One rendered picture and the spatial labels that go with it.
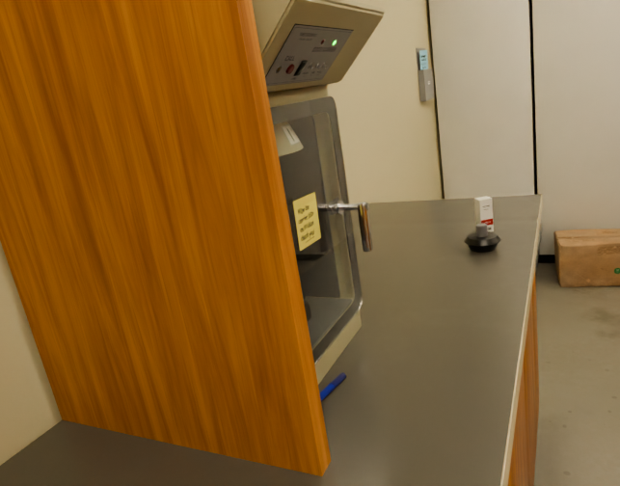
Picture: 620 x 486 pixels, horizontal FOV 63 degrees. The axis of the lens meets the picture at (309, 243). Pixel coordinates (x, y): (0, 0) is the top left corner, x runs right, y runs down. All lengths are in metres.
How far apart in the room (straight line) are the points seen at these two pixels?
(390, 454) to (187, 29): 0.56
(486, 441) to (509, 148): 3.09
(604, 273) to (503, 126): 1.12
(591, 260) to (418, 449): 2.86
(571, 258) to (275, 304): 2.99
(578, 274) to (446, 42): 1.71
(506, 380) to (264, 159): 0.52
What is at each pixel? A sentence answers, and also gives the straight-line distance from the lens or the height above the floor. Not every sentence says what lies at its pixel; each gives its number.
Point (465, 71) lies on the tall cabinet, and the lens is 3.68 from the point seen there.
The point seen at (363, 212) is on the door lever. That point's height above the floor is 1.19.
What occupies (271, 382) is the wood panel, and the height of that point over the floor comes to 1.07.
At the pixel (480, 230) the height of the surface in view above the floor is 0.99.
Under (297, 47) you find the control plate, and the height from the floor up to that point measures 1.46.
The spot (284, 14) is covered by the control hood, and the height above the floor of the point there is 1.48.
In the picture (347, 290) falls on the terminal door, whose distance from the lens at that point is 0.92.
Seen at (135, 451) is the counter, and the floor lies 0.94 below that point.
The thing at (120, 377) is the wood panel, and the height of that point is 1.04.
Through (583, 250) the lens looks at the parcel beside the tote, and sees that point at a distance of 3.47.
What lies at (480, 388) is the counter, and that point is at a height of 0.94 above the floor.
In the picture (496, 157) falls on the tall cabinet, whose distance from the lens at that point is 3.71.
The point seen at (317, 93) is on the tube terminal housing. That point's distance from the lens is 0.88.
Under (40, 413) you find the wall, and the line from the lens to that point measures 1.01.
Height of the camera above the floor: 1.40
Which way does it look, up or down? 16 degrees down
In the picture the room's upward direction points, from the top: 9 degrees counter-clockwise
